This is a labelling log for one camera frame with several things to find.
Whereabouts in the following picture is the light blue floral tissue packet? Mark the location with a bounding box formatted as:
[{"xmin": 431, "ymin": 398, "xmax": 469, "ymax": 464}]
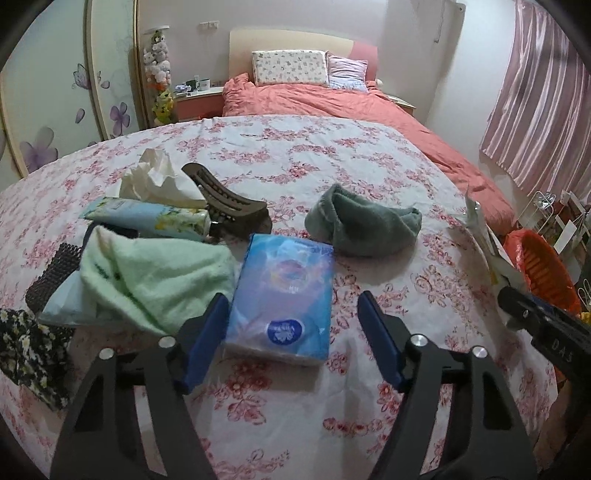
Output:
[{"xmin": 83, "ymin": 197, "xmax": 212, "ymax": 240}]

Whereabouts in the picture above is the beige and pink headboard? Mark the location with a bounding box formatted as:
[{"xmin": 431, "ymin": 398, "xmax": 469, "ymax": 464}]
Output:
[{"xmin": 228, "ymin": 28, "xmax": 379, "ymax": 84}]

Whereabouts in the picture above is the light green towel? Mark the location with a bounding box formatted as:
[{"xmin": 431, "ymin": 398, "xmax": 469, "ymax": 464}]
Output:
[{"xmin": 79, "ymin": 226, "xmax": 238, "ymax": 337}]

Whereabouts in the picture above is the bed with coral duvet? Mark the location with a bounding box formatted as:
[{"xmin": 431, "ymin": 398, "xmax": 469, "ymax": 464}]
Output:
[{"xmin": 222, "ymin": 76, "xmax": 518, "ymax": 227}]

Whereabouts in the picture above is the purple striped pillow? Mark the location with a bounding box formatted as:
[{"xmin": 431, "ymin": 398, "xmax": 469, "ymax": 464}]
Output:
[{"xmin": 327, "ymin": 55, "xmax": 370, "ymax": 90}]

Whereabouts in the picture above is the pink floral tablecloth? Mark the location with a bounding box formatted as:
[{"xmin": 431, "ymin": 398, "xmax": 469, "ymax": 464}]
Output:
[{"xmin": 0, "ymin": 114, "xmax": 559, "ymax": 480}]

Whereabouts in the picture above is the white plastic bag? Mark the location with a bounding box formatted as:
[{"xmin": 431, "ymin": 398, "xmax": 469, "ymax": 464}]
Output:
[{"xmin": 39, "ymin": 272, "xmax": 100, "ymax": 328}]

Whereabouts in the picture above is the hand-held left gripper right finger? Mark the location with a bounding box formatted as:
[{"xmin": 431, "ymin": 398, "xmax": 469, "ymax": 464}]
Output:
[{"xmin": 358, "ymin": 290, "xmax": 539, "ymax": 480}]

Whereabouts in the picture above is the grey-green towel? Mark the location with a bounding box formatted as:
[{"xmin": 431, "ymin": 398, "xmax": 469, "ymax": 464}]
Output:
[{"xmin": 305, "ymin": 183, "xmax": 422, "ymax": 257}]

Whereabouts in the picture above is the blue tissue pack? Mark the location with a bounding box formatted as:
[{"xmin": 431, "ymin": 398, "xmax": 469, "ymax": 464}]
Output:
[{"xmin": 221, "ymin": 233, "xmax": 335, "ymax": 367}]

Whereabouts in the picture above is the hanging column of plush toys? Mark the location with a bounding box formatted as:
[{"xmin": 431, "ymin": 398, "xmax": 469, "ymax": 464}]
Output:
[{"xmin": 142, "ymin": 30, "xmax": 174, "ymax": 93}]

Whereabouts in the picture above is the brown hair claw clip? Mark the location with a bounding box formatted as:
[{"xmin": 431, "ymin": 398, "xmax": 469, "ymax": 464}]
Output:
[{"xmin": 181, "ymin": 162, "xmax": 273, "ymax": 241}]

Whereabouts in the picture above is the black floral cloth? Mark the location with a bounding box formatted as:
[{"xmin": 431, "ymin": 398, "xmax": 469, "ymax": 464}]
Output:
[{"xmin": 0, "ymin": 308, "xmax": 75, "ymax": 411}]

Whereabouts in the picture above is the orange basket with red bag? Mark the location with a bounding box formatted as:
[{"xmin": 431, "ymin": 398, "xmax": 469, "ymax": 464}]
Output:
[{"xmin": 503, "ymin": 230, "xmax": 585, "ymax": 315}]

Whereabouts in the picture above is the pink striped curtain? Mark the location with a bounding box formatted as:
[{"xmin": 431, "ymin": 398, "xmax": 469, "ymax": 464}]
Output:
[{"xmin": 480, "ymin": 0, "xmax": 591, "ymax": 199}]

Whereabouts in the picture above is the white wire rack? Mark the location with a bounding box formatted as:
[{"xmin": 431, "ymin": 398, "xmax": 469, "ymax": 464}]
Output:
[{"xmin": 529, "ymin": 189, "xmax": 591, "ymax": 259}]

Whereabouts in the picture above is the white floral pillow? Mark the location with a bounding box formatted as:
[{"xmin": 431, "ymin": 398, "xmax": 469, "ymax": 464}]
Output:
[{"xmin": 252, "ymin": 50, "xmax": 331, "ymax": 87}]

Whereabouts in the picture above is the pink nightstand with white top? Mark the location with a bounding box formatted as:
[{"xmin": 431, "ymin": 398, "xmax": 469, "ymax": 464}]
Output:
[{"xmin": 174, "ymin": 87, "xmax": 227, "ymax": 123}]

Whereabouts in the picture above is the yellow plush toy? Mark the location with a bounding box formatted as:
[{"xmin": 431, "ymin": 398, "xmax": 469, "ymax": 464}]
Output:
[{"xmin": 152, "ymin": 91, "xmax": 176, "ymax": 124}]

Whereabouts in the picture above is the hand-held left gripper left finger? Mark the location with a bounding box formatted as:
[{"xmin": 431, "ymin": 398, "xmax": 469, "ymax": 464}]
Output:
[{"xmin": 50, "ymin": 291, "xmax": 232, "ymax": 480}]

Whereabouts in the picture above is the beige nightstand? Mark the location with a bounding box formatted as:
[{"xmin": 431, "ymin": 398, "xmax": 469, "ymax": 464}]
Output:
[{"xmin": 385, "ymin": 93, "xmax": 416, "ymax": 116}]

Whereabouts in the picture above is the white plastic packaging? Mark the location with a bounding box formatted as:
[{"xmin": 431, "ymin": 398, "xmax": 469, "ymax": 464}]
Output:
[{"xmin": 464, "ymin": 185, "xmax": 511, "ymax": 287}]

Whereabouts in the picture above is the black mesh slipper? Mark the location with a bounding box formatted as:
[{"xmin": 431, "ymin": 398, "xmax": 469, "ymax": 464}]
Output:
[{"xmin": 25, "ymin": 243, "xmax": 83, "ymax": 315}]

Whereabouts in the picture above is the wardrobe with flower sliding doors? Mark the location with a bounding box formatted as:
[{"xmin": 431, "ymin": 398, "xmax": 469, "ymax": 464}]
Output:
[{"xmin": 0, "ymin": 0, "xmax": 149, "ymax": 185}]

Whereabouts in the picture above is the crumpled white tissue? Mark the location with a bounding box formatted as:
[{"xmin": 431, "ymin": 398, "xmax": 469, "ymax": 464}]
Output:
[{"xmin": 120, "ymin": 148, "xmax": 207, "ymax": 208}]

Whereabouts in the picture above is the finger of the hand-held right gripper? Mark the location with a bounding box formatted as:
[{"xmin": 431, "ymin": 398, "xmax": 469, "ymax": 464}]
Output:
[{"xmin": 498, "ymin": 286, "xmax": 591, "ymax": 385}]

